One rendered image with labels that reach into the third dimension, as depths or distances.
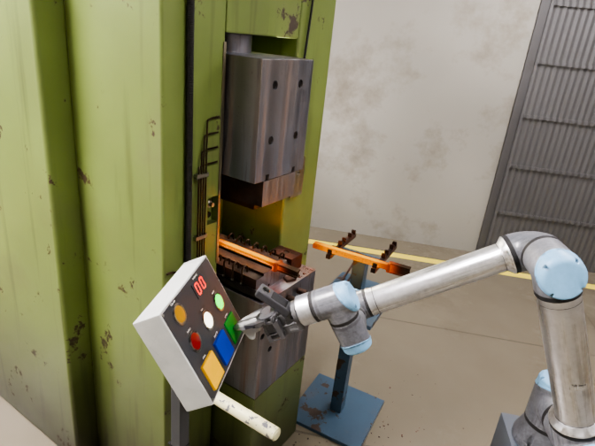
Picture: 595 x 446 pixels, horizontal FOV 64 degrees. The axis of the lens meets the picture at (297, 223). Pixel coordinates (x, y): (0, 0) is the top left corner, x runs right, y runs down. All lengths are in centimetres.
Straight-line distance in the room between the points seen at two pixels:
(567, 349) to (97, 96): 156
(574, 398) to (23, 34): 194
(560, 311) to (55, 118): 161
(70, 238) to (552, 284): 156
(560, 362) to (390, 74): 343
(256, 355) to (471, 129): 332
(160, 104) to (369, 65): 328
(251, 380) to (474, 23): 356
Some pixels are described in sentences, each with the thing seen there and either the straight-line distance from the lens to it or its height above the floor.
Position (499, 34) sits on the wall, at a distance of 463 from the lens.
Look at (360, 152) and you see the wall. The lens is 464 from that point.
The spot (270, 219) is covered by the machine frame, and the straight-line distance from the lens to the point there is 211.
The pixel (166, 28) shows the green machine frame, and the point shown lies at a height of 182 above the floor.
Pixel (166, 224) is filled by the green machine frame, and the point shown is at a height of 125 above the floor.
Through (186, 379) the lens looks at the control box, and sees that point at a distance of 127.
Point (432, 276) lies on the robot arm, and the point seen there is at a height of 122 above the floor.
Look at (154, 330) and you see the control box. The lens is 121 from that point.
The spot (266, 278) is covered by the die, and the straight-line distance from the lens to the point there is 184.
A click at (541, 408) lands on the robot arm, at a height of 79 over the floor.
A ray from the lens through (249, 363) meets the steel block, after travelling 194.
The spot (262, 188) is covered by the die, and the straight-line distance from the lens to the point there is 164.
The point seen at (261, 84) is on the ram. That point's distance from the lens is 153.
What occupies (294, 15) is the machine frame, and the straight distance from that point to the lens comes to 189.
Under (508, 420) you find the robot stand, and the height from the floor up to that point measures 60.
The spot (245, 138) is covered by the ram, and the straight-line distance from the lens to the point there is 158.
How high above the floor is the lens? 185
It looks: 22 degrees down
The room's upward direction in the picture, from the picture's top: 6 degrees clockwise
